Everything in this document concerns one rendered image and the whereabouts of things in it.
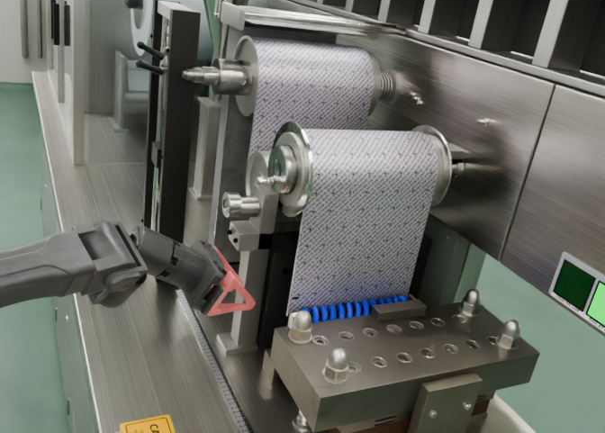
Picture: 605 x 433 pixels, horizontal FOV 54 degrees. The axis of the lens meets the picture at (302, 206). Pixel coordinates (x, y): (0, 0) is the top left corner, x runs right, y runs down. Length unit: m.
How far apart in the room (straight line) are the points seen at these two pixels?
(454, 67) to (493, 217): 0.28
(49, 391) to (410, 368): 1.71
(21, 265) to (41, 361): 1.84
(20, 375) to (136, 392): 1.51
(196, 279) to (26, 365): 1.74
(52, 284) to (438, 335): 0.59
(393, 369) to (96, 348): 0.50
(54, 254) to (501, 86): 0.71
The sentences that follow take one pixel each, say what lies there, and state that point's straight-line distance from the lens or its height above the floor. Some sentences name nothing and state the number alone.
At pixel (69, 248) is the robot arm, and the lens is 0.73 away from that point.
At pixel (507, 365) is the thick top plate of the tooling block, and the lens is 1.01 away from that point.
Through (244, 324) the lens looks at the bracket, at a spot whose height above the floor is 0.96.
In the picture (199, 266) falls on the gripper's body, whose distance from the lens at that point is 0.84.
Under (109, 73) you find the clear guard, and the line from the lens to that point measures 1.81.
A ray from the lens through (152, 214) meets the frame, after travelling 1.30.
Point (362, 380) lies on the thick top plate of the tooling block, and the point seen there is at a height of 1.03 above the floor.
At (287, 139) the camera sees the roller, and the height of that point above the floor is 1.30.
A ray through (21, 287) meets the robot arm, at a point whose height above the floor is 1.18.
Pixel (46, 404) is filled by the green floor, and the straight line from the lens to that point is 2.35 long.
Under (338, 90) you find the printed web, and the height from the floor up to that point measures 1.34.
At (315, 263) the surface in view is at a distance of 0.94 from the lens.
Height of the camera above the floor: 1.55
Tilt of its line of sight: 22 degrees down
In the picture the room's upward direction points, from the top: 9 degrees clockwise
